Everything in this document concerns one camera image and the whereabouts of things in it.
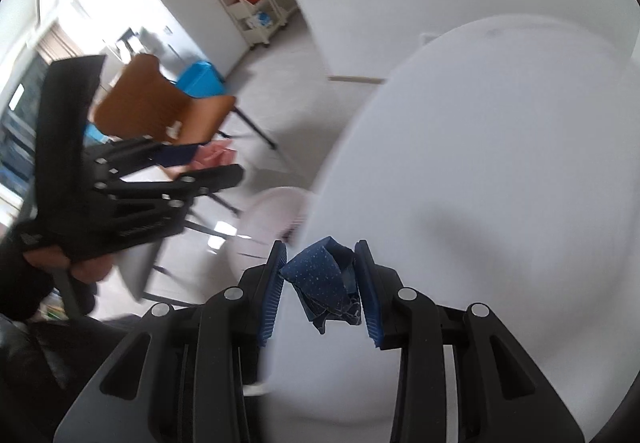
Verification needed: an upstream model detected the dark blue speckled cloth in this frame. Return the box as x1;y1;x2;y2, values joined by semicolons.
279;236;363;335

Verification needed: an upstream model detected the person's left forearm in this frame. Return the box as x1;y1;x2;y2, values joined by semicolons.
0;238;56;324

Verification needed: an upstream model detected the brown wooden chair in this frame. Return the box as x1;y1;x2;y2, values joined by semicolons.
92;53;278;149

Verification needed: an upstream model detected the blue plastic storage box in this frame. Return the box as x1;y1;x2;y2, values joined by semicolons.
177;60;227;99

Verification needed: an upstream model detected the person's left hand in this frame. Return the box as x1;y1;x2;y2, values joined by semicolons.
22;245;116;285

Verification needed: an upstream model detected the pink paper scrap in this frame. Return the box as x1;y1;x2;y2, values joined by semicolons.
187;140;236;171

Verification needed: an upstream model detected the white slotted waste bin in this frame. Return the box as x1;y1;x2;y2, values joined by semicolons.
227;186;318;294

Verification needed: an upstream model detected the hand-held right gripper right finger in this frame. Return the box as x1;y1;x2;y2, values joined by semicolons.
354;239;586;443

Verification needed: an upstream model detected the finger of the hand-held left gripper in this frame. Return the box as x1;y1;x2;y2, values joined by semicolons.
92;136;197;181
100;163;245;216

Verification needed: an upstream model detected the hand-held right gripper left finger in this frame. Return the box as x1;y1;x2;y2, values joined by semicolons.
54;239;288;443

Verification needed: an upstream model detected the grey chair with black legs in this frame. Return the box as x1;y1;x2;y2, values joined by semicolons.
112;193;246;309

